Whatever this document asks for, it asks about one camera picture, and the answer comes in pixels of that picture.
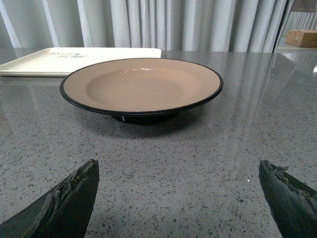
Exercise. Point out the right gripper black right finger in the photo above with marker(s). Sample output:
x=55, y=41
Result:
x=293, y=204

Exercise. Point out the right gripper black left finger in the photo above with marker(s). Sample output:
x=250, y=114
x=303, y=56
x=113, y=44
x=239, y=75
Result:
x=62, y=212

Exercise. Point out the beige plate black rim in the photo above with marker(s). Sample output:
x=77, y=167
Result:
x=143, y=90

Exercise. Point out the white rectangular bear tray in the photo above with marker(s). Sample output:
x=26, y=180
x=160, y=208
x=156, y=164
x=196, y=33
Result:
x=61, y=61

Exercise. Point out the brown cardboard box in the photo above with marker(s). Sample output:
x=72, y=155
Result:
x=302, y=38

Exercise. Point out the grey pleated curtain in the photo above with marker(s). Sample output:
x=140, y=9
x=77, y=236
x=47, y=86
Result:
x=188, y=25

